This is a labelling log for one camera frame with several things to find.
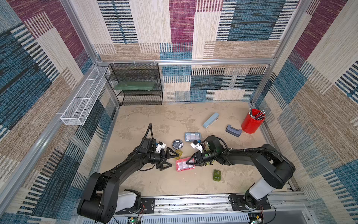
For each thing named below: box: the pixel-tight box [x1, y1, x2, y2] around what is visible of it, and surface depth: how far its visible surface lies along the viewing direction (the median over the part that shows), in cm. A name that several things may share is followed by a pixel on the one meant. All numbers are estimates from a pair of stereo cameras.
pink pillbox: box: [175, 156, 196, 172], surface depth 83 cm
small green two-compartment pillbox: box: [213, 169, 221, 182], surface depth 84 cm
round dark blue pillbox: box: [172, 139, 184, 150], surface depth 96 cm
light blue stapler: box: [202, 112, 220, 129], surface depth 107 cm
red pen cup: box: [241, 108, 267, 134], surface depth 98 cm
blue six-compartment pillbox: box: [184, 132, 202, 142], surface depth 101 cm
